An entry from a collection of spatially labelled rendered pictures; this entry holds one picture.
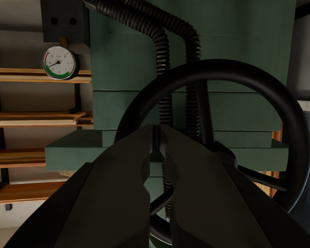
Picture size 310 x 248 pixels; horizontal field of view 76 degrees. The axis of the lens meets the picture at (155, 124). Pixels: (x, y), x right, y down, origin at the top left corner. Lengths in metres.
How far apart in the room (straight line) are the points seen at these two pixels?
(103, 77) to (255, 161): 0.41
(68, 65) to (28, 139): 2.85
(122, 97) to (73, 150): 0.17
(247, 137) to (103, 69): 0.37
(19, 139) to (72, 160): 2.79
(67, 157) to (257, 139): 0.45
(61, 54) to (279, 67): 0.46
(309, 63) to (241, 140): 1.63
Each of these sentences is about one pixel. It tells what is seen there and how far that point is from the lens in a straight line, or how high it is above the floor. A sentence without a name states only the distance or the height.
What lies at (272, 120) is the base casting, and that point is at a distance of 0.54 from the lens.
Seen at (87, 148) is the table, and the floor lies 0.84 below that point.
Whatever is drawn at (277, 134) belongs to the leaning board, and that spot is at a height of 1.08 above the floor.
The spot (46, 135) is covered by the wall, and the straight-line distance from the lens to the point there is 3.15.
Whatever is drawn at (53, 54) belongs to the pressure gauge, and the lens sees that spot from 0.43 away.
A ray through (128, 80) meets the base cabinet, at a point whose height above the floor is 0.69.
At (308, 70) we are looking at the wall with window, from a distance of 2.09.
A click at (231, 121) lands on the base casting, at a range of 0.49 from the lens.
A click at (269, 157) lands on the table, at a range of 0.56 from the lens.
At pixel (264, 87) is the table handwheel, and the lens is 0.30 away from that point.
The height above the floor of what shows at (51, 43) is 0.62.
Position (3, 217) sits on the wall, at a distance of 3.82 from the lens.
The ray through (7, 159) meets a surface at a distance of 2.90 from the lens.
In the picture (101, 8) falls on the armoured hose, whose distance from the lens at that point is 0.38.
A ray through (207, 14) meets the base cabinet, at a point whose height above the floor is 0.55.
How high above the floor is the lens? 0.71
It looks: 10 degrees up
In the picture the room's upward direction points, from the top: 179 degrees counter-clockwise
